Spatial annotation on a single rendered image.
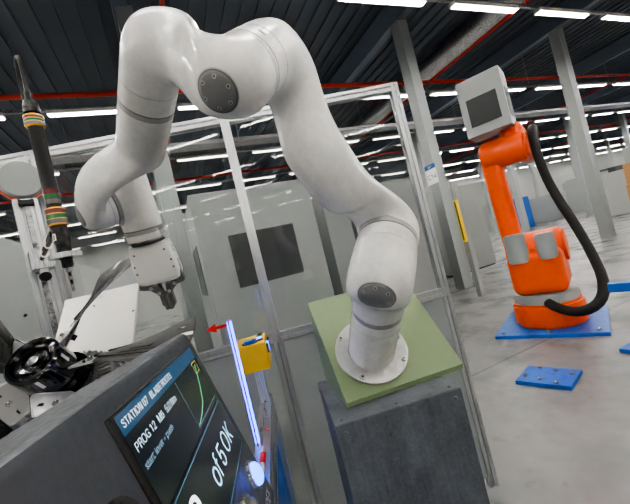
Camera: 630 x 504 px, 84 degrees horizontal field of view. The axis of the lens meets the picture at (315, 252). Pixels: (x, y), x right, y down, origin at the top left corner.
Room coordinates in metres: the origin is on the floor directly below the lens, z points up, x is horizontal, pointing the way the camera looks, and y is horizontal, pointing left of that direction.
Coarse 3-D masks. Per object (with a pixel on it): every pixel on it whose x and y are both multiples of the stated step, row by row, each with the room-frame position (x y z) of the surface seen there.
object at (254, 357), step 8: (256, 336) 1.25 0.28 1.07; (264, 336) 1.22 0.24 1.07; (240, 344) 1.18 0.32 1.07; (248, 344) 1.14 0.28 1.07; (256, 344) 1.13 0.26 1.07; (264, 344) 1.14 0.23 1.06; (240, 352) 1.13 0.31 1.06; (248, 352) 1.13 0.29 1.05; (256, 352) 1.13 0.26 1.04; (264, 352) 1.13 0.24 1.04; (248, 360) 1.13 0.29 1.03; (256, 360) 1.13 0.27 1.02; (264, 360) 1.13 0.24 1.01; (248, 368) 1.13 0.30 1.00; (256, 368) 1.13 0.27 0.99; (264, 368) 1.13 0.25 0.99
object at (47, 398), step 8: (56, 392) 0.83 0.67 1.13; (64, 392) 0.84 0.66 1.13; (72, 392) 0.85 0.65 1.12; (32, 400) 0.78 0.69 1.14; (40, 400) 0.79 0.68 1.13; (48, 400) 0.80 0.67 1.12; (32, 408) 0.77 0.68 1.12; (40, 408) 0.78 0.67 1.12; (48, 408) 0.79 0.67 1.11; (32, 416) 0.76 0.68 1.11
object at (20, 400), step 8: (8, 384) 0.81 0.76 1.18; (0, 392) 0.80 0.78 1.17; (8, 392) 0.81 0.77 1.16; (16, 392) 0.82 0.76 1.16; (0, 400) 0.80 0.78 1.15; (8, 400) 0.81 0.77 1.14; (16, 400) 0.82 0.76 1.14; (24, 400) 0.83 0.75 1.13; (0, 408) 0.80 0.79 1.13; (8, 408) 0.81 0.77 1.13; (16, 408) 0.82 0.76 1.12; (24, 408) 0.83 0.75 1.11; (0, 416) 0.80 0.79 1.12; (8, 416) 0.81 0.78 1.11; (16, 416) 0.82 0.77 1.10; (8, 424) 0.81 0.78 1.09
